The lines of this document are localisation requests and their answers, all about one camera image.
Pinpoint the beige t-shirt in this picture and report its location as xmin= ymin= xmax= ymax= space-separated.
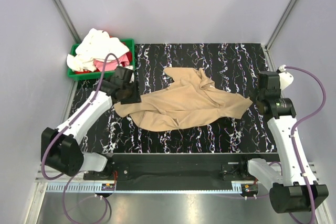
xmin=114 ymin=67 xmax=252 ymax=132

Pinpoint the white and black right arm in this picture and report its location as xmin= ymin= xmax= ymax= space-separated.
xmin=238 ymin=70 xmax=329 ymax=214

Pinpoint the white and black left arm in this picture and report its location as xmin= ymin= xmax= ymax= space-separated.
xmin=41 ymin=66 xmax=141 ymax=180

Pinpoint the pink t-shirt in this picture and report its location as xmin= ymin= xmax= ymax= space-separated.
xmin=93 ymin=54 xmax=130 ymax=71

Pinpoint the green plastic bin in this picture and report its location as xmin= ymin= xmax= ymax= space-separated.
xmin=67 ymin=38 xmax=137 ymax=82

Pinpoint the white t-shirt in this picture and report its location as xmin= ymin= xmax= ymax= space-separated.
xmin=66 ymin=27 xmax=130 ymax=72

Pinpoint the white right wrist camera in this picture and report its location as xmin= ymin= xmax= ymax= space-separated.
xmin=277 ymin=65 xmax=294 ymax=90

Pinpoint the left aluminium corner post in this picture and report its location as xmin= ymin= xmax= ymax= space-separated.
xmin=52 ymin=0 xmax=81 ymax=43

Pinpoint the aluminium corner post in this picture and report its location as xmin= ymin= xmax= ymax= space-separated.
xmin=52 ymin=0 xmax=81 ymax=43
xmin=265 ymin=0 xmax=299 ymax=51

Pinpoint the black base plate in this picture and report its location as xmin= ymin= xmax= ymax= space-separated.
xmin=83 ymin=154 xmax=268 ymax=191

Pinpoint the right aluminium corner post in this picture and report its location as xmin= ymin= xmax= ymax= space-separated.
xmin=265 ymin=0 xmax=299 ymax=51

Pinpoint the white slotted cable duct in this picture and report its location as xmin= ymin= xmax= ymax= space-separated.
xmin=46 ymin=181 xmax=259 ymax=193

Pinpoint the aluminium rail frame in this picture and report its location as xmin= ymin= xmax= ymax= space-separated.
xmin=25 ymin=161 xmax=336 ymax=224

